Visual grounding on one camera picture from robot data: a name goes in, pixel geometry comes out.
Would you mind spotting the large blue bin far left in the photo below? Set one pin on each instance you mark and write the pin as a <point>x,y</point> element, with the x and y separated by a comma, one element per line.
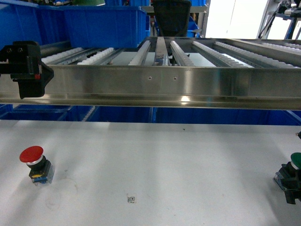
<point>20,21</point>

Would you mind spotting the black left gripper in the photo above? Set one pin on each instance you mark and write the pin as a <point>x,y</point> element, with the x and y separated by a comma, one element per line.
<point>22,61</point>

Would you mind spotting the green mushroom push button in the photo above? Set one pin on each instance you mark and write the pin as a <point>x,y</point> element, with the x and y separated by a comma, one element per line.
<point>289,175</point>

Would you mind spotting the small QR code sticker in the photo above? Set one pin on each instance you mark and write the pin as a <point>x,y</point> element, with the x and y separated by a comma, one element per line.
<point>132,197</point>

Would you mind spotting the blue bin under shelf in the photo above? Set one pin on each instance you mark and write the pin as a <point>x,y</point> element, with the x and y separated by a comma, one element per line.
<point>36,112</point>

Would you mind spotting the stainless steel roller shelf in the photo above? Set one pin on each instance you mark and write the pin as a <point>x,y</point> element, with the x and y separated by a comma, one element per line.
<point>171,72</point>

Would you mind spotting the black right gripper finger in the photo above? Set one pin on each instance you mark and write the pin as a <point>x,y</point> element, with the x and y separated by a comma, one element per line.
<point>291,195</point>

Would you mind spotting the blue bin on shelf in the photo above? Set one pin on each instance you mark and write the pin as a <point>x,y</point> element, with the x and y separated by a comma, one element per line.
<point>105,26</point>

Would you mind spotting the red mushroom push button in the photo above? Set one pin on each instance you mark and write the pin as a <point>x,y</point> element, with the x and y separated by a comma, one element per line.
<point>42,170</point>

